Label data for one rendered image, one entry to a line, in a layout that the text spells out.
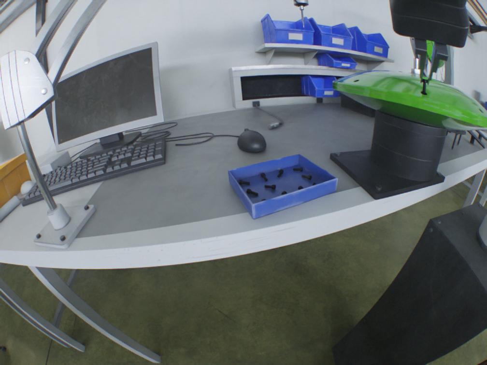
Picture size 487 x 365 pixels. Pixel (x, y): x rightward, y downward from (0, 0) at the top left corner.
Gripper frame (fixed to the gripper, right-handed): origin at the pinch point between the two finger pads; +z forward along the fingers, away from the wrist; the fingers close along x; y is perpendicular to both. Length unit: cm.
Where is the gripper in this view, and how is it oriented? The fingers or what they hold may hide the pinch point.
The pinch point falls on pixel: (424, 82)
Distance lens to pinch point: 27.0
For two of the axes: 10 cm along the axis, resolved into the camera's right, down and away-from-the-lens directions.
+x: -7.4, -2.8, 6.1
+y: 3.1, -9.5, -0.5
